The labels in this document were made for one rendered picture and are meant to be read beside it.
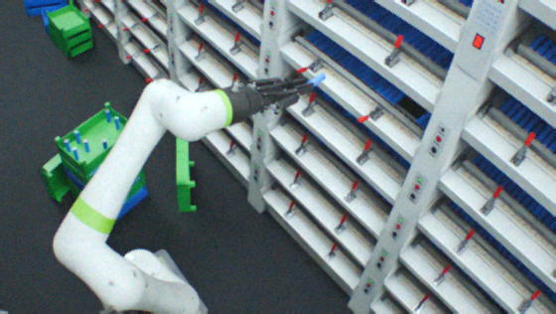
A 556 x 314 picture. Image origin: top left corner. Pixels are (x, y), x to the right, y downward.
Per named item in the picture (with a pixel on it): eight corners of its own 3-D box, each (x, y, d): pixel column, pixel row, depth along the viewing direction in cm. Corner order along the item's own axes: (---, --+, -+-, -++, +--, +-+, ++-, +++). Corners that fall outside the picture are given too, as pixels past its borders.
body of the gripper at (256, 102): (253, 99, 117) (282, 91, 122) (232, 80, 121) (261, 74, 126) (246, 125, 121) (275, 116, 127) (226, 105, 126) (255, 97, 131)
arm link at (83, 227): (95, 281, 121) (67, 279, 109) (65, 253, 125) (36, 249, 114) (128, 224, 122) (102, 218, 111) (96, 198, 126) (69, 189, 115)
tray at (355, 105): (413, 165, 141) (415, 148, 133) (280, 57, 171) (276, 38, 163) (456, 125, 146) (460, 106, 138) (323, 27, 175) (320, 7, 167)
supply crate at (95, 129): (85, 176, 189) (81, 162, 183) (58, 151, 196) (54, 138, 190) (139, 136, 207) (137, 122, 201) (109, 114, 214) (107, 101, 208)
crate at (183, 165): (179, 212, 231) (196, 211, 233) (176, 185, 216) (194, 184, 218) (178, 164, 251) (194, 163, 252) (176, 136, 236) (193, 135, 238)
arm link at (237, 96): (206, 115, 123) (227, 137, 119) (213, 76, 116) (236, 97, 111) (225, 109, 127) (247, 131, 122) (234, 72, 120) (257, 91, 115)
